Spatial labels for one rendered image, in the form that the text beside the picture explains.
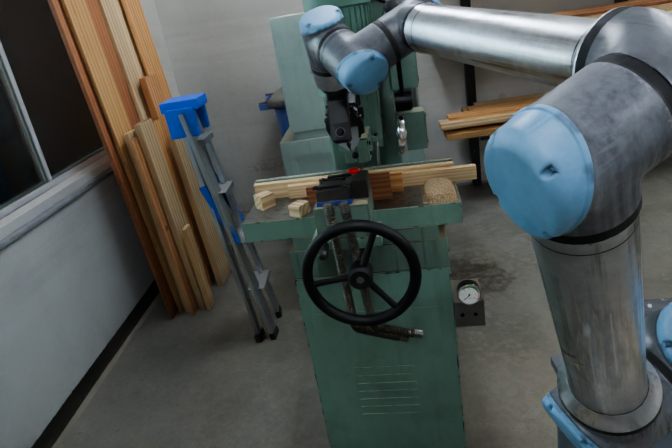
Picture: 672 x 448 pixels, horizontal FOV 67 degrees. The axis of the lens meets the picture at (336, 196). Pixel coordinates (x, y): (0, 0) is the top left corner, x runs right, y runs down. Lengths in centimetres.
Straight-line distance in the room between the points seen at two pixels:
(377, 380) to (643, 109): 130
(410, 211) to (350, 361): 52
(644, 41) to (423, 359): 122
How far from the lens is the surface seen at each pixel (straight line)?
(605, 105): 51
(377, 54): 97
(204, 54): 387
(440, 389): 168
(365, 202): 126
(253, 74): 380
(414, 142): 163
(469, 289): 141
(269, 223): 142
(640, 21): 60
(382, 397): 171
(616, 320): 70
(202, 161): 220
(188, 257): 281
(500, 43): 75
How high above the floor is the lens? 143
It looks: 20 degrees down
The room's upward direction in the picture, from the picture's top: 10 degrees counter-clockwise
